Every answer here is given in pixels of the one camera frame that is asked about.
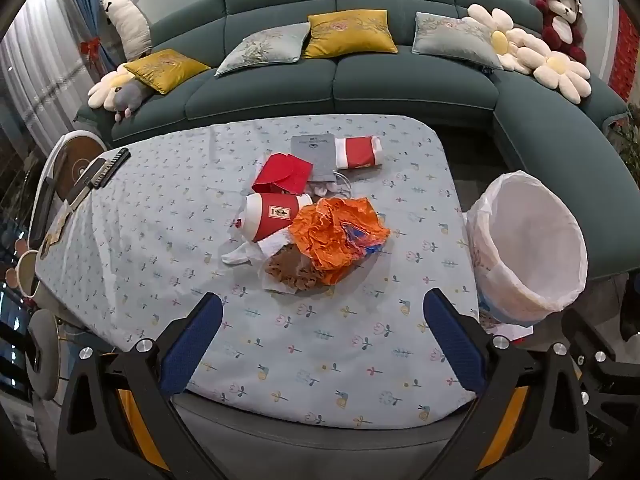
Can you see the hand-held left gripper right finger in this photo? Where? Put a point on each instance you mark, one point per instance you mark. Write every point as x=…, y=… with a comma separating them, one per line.
x=452, y=342

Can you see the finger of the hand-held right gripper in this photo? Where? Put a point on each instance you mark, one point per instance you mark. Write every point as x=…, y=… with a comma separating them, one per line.
x=587, y=345

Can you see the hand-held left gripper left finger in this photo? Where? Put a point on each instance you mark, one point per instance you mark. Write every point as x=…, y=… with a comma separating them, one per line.
x=192, y=342

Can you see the round bin with white liner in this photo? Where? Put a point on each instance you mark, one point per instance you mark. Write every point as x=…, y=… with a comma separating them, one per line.
x=530, y=240

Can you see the red paper cup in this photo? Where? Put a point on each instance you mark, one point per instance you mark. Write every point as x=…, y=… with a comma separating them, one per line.
x=272, y=215

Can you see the orange plastic bag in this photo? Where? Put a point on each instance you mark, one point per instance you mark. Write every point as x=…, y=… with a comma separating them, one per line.
x=335, y=235

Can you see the red paper box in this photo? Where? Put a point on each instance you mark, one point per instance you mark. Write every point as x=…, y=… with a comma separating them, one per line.
x=280, y=172

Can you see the blue printed plastic wrapper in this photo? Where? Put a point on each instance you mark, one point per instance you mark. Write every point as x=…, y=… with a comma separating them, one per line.
x=505, y=329

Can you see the floral light blue tablecloth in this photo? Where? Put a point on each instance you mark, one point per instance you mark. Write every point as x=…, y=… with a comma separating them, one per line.
x=150, y=240

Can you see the brown paper napkin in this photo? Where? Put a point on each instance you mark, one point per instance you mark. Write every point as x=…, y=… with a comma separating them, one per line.
x=292, y=270

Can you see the grey round stool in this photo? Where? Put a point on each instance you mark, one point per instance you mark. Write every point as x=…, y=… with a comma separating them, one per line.
x=45, y=355

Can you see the beige round cup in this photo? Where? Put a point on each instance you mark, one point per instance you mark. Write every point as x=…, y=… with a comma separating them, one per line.
x=27, y=272

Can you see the dark flat bar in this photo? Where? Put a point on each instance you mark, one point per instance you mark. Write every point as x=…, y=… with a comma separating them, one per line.
x=85, y=182

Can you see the black ribbed strip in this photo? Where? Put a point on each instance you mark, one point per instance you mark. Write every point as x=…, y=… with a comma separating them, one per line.
x=111, y=167

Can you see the green houseplant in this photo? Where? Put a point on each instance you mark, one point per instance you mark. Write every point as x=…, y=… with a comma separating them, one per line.
x=627, y=145

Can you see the dark green sectional sofa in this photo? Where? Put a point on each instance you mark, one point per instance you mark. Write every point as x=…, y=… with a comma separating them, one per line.
x=410, y=85

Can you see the grey mouse plush toy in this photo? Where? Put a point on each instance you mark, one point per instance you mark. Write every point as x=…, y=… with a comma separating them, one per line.
x=105, y=87

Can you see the yellow embroidered cushion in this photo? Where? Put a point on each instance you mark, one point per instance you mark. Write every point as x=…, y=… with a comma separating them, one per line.
x=167, y=67
x=350, y=32

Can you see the white daisy cushion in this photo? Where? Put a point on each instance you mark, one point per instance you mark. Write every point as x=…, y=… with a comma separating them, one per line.
x=556, y=63
x=498, y=38

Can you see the grey embroidered cushion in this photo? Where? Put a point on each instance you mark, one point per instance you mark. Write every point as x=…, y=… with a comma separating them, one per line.
x=265, y=50
x=450, y=37

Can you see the red curtain bow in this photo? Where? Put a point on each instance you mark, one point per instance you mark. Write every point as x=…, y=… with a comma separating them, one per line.
x=91, y=49

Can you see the white sheer curtain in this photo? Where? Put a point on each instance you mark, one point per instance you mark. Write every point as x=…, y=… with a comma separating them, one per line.
x=40, y=70

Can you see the white plush toy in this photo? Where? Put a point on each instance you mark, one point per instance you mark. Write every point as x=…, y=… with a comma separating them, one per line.
x=127, y=22

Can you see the red monkey plush toy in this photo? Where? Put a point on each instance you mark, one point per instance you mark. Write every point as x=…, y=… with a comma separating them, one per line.
x=560, y=15

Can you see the blue curtain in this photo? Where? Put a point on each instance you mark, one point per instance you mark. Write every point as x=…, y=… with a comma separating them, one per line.
x=85, y=5

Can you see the red wall decoration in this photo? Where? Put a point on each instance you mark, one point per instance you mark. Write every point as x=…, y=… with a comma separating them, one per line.
x=625, y=55

